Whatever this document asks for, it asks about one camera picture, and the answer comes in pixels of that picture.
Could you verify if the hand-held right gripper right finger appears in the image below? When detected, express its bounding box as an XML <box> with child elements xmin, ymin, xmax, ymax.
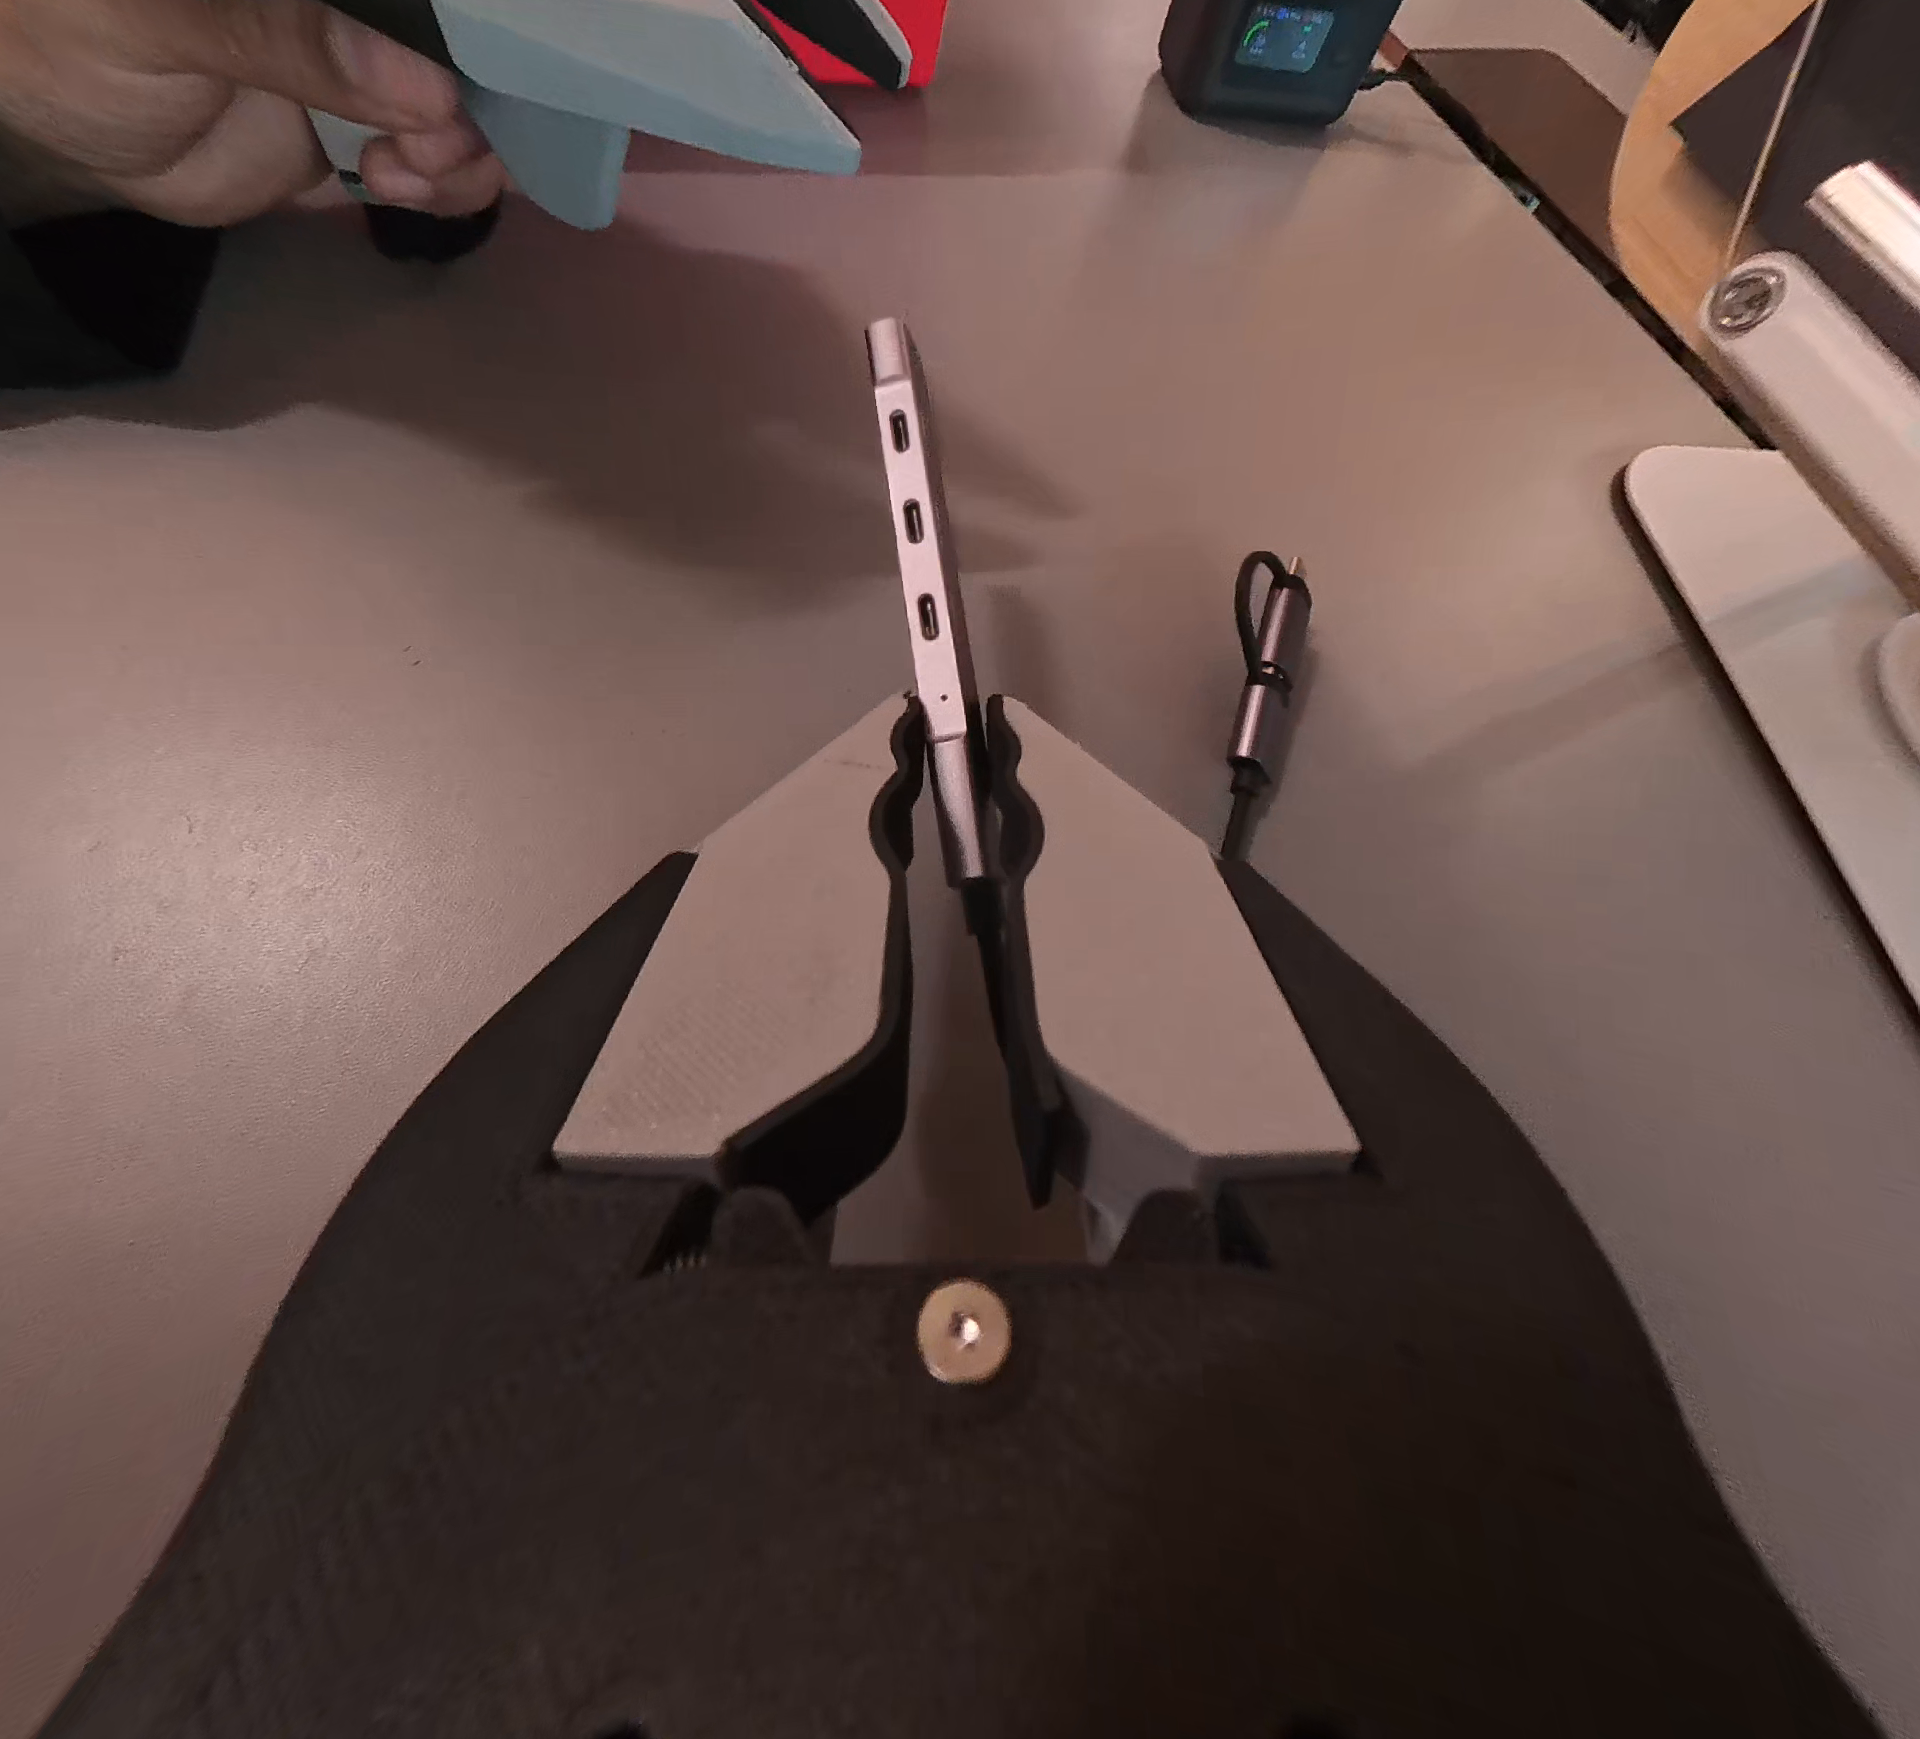
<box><xmin>975</xmin><ymin>699</ymin><xmax>1360</xmax><ymax>1261</ymax></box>

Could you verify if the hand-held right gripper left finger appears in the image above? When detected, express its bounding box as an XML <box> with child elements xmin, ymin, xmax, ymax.
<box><xmin>548</xmin><ymin>694</ymin><xmax>918</xmax><ymax>1187</ymax></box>

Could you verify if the black hub cable with adapter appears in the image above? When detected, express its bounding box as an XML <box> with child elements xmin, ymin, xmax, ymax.
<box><xmin>1213</xmin><ymin>549</ymin><xmax>1317</xmax><ymax>865</ymax></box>

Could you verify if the grey usb hub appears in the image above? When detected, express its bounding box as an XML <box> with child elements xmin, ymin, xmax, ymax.
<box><xmin>866</xmin><ymin>319</ymin><xmax>997</xmax><ymax>892</ymax></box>

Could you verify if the person's left hand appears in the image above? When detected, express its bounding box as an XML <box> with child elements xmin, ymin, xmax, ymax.
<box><xmin>0</xmin><ymin>0</ymin><xmax>511</xmax><ymax>233</ymax></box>

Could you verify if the black flat panel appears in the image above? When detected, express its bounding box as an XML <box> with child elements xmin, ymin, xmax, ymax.
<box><xmin>1405</xmin><ymin>44</ymin><xmax>1682</xmax><ymax>347</ymax></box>

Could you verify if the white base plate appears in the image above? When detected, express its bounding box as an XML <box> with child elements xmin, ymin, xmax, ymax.
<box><xmin>1622</xmin><ymin>444</ymin><xmax>1920</xmax><ymax>1006</ymax></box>

